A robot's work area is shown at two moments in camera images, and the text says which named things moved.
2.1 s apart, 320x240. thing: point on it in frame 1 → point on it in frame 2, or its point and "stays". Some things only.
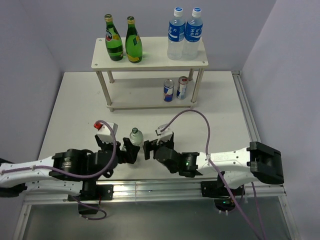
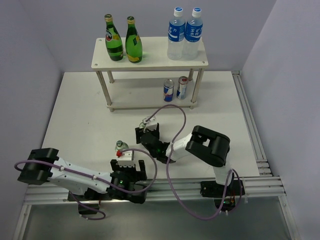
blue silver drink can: (168, 87) stays
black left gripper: (130, 155) → (140, 175)
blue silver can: (182, 90) stays
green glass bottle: (133, 42) stays
